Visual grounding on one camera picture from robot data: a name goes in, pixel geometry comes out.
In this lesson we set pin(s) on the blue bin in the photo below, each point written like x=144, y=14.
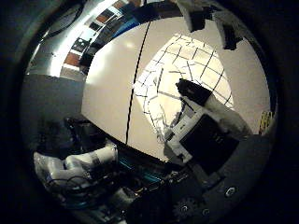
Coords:
x=127, y=27

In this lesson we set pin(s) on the yellow black striped marker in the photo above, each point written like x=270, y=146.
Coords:
x=266, y=122

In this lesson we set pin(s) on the white cloth with black grid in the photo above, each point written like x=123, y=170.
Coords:
x=174, y=71

